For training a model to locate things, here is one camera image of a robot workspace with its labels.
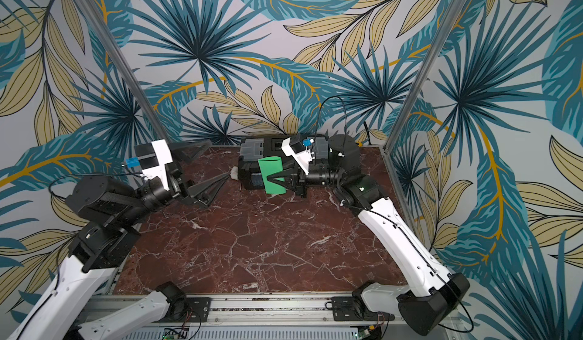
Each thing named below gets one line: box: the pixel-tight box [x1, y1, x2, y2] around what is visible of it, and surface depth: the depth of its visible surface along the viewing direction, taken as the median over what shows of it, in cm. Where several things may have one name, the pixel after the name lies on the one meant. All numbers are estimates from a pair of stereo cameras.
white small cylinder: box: [230, 166, 239, 181], surface depth 108 cm
